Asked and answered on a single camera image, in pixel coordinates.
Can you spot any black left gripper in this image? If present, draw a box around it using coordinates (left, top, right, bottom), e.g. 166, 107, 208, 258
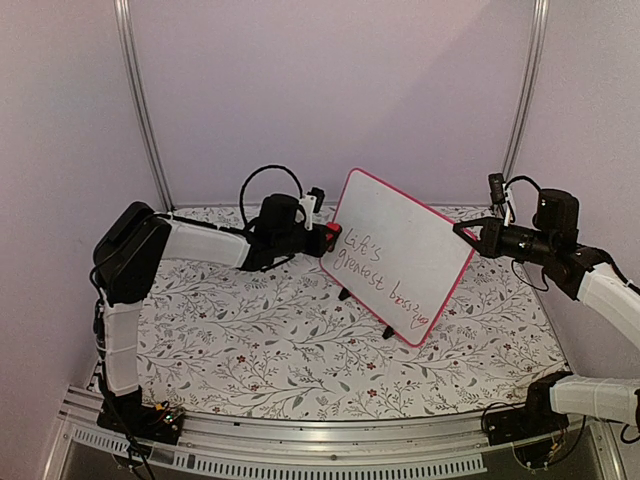
275, 225, 338, 259

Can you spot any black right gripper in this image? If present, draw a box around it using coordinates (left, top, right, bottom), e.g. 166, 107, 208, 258
453, 218, 555, 267

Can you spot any red whiteboard eraser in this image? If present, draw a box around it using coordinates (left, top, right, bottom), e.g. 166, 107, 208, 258
326, 222, 342, 241

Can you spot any pink framed whiteboard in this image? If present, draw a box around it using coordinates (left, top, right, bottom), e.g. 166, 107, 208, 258
320, 168, 474, 347

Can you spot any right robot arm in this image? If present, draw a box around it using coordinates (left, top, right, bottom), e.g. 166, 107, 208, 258
453, 189, 639, 444

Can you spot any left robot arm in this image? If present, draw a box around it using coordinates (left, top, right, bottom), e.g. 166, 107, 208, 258
89, 194, 342, 434

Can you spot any black whiteboard stand foot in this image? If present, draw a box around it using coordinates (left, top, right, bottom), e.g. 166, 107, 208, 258
338, 288, 351, 301

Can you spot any floral patterned table mat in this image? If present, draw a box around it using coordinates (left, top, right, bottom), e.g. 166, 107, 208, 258
97, 204, 573, 420

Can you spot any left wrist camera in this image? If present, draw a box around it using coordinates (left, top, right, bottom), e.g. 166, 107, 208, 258
299, 187, 325, 231

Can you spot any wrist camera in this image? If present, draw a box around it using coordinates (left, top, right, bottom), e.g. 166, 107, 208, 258
299, 187, 325, 231
488, 173, 516, 227

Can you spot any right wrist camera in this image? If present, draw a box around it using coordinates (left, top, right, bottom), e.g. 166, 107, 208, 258
488, 173, 516, 227

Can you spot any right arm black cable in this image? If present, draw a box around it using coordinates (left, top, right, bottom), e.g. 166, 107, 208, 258
507, 174, 551, 293

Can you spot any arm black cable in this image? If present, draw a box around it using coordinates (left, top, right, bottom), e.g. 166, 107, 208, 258
238, 164, 306, 226
507, 174, 551, 293

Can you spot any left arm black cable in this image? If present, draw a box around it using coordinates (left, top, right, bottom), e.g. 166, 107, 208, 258
238, 164, 306, 226

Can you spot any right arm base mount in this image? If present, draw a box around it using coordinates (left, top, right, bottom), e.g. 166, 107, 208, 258
480, 406, 569, 446

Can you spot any front aluminium rail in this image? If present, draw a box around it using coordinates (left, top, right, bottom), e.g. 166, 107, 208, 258
44, 387, 639, 479

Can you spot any right aluminium frame post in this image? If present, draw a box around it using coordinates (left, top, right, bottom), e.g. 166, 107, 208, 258
502, 0, 550, 180

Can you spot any aluminium frame post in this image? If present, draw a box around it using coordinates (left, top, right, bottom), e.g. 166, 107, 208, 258
502, 0, 550, 180
113, 0, 175, 211

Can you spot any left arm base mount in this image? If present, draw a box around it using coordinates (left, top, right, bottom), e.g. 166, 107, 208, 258
97, 398, 185, 445

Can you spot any left aluminium frame post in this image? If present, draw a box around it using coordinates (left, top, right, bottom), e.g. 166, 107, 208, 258
113, 0, 175, 211

